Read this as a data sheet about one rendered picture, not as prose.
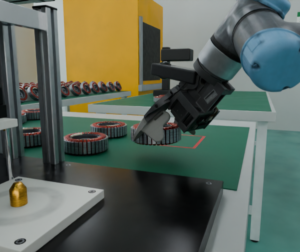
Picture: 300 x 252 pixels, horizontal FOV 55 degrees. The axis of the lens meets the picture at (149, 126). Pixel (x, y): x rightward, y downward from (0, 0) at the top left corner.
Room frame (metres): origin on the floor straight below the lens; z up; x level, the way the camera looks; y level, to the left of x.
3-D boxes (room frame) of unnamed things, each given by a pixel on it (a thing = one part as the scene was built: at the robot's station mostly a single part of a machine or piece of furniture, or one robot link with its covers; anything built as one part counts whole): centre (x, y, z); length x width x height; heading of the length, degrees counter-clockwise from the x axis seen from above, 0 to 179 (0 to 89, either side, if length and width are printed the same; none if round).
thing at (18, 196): (0.33, 0.16, 0.80); 0.02 x 0.02 x 0.03
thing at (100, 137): (0.70, 0.16, 0.77); 0.11 x 0.11 x 0.04
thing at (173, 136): (0.64, -0.01, 0.81); 0.11 x 0.11 x 0.04
